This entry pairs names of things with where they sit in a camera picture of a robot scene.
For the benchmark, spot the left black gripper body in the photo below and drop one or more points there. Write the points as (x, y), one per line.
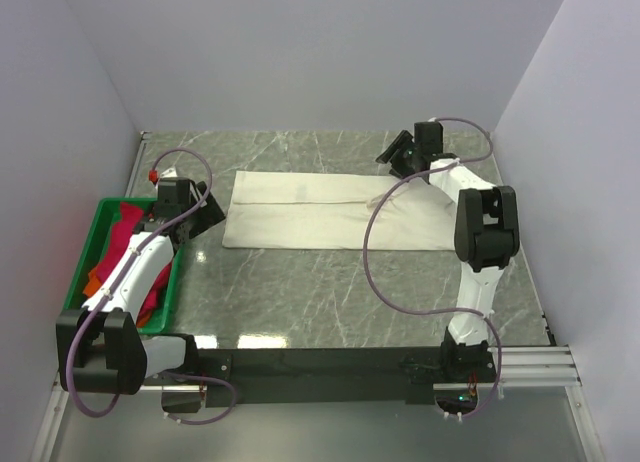
(207, 215)

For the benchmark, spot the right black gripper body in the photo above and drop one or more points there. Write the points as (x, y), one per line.
(403, 159)

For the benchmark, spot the white t shirt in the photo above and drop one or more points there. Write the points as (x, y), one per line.
(273, 210)

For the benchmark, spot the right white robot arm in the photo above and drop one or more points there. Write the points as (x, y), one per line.
(486, 231)

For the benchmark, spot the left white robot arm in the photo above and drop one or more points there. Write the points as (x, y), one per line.
(109, 334)

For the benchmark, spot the magenta t shirt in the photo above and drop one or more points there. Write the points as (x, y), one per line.
(120, 235)

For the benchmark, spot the green plastic bin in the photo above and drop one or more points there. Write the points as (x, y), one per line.
(96, 245)

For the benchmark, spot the orange t shirt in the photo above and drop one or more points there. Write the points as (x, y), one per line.
(94, 284)

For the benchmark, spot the black base beam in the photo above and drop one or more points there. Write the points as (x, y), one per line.
(319, 375)

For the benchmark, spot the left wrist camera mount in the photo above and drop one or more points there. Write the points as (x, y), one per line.
(165, 173)

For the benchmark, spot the aluminium frame rail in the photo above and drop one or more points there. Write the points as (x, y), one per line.
(537, 415)

